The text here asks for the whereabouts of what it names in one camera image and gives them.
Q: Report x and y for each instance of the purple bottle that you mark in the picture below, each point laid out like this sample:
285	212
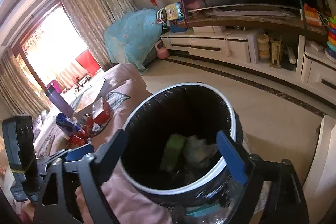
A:
59	102

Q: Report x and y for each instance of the light blue cloth cover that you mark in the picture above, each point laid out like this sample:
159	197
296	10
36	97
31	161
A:
131	35

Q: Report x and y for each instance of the orange toy phone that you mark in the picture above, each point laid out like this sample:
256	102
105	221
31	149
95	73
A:
312	15

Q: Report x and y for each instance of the blue toy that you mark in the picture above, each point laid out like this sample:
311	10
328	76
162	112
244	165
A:
178	27

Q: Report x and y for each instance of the red cloth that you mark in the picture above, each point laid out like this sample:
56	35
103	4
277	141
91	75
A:
88	61

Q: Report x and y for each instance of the colourful activity toy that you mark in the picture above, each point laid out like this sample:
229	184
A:
174	11

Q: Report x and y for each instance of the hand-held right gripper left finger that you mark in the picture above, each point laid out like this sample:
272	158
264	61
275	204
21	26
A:
110	150

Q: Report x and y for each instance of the colourful picture book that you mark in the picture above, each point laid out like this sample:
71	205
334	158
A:
89	98

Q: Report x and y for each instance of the pink tablecloth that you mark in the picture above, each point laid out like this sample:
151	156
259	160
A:
131	200

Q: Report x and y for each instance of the white toy basket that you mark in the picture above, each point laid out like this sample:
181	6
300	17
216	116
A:
161	16

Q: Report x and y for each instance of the green packet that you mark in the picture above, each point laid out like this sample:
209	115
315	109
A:
173	151

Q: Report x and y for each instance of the white television cabinet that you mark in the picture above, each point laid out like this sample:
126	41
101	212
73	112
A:
210	44

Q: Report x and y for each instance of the blue snack packet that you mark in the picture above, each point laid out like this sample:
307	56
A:
67	124

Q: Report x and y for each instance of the beige patterned curtain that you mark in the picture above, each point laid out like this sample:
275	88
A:
18	82
97	8

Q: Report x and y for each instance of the red snack packet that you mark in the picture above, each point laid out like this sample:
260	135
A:
101	112

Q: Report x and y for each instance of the yellow stacked containers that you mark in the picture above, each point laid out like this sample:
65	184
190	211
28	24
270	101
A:
263	47

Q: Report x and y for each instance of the yellow wooden abacus toy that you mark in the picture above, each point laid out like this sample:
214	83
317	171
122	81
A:
275	53

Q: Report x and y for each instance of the red snack wrapper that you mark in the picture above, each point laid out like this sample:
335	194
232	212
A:
81	134

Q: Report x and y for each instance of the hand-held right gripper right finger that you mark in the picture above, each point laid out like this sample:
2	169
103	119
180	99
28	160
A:
232	158

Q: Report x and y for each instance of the black trash bin white rim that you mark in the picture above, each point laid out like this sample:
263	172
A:
183	108

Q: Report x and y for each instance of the white remote control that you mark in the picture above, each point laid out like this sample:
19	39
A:
290	58

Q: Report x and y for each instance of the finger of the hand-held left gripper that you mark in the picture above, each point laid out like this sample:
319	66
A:
78	153

